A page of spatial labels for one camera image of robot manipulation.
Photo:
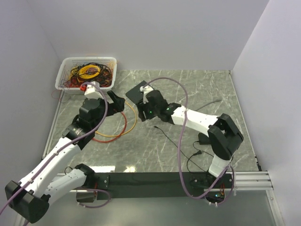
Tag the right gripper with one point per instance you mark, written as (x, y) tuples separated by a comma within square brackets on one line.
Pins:
[(142, 108)]

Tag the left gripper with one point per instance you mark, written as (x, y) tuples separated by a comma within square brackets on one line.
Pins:
[(118, 105)]

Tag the black network switch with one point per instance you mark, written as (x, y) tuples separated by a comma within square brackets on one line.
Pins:
[(134, 95)]

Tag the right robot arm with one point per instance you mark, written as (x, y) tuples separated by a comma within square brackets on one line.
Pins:
[(223, 134)]

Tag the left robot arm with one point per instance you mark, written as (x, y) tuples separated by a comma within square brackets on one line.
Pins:
[(32, 196)]

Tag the black power adapter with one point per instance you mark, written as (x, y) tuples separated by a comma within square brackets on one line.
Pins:
[(203, 139)]

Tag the white plastic basket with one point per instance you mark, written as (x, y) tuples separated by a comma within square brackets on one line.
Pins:
[(74, 71)]

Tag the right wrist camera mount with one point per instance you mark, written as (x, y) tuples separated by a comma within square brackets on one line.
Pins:
[(145, 90)]

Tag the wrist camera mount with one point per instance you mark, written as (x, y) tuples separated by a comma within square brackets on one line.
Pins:
[(145, 90), (90, 91)]

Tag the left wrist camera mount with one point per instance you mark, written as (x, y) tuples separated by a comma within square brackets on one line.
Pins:
[(90, 91)]

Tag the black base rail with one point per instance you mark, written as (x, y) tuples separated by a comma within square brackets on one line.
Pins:
[(149, 184)]

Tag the aluminium frame rail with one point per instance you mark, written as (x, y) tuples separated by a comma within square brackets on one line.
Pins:
[(258, 180)]

